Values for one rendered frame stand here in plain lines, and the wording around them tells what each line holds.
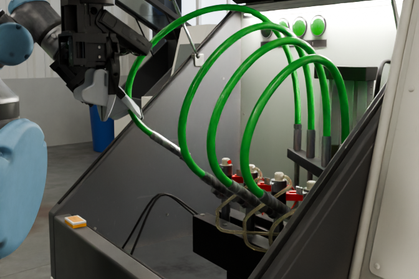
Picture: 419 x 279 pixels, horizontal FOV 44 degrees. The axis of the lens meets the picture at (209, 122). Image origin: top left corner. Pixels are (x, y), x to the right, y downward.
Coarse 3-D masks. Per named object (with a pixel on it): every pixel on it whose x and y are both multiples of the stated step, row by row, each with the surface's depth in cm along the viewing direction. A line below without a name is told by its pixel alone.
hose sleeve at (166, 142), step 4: (156, 132) 111; (152, 136) 110; (156, 136) 110; (160, 136) 111; (156, 140) 110; (160, 140) 110; (164, 140) 111; (168, 140) 112; (160, 144) 111; (164, 144) 111; (168, 144) 111; (172, 144) 111; (168, 148) 111; (172, 148) 111; (176, 148) 112; (172, 152) 112; (176, 152) 112; (180, 152) 112; (180, 156) 112
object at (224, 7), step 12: (192, 12) 109; (204, 12) 109; (252, 12) 112; (168, 24) 109; (180, 24) 109; (156, 36) 108; (276, 36) 114; (288, 48) 114; (288, 60) 115; (132, 72) 108; (132, 84) 109; (300, 108) 116; (300, 120) 117; (144, 132) 110
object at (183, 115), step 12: (252, 24) 97; (264, 24) 98; (276, 24) 100; (240, 36) 95; (288, 36) 102; (216, 48) 93; (300, 48) 104; (204, 72) 91; (192, 84) 91; (192, 96) 90; (312, 96) 107; (312, 108) 107; (180, 120) 90; (312, 120) 108; (180, 132) 90; (312, 132) 108; (180, 144) 90; (312, 144) 108; (312, 156) 109; (192, 168) 92; (204, 180) 94; (216, 180) 95; (228, 192) 97
